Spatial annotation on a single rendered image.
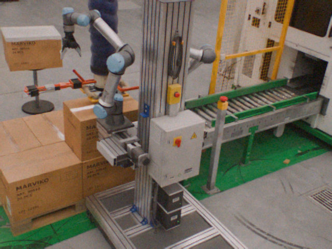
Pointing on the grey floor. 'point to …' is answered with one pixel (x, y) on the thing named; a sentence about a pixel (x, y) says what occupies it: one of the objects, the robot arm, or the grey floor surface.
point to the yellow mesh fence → (249, 50)
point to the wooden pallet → (18, 227)
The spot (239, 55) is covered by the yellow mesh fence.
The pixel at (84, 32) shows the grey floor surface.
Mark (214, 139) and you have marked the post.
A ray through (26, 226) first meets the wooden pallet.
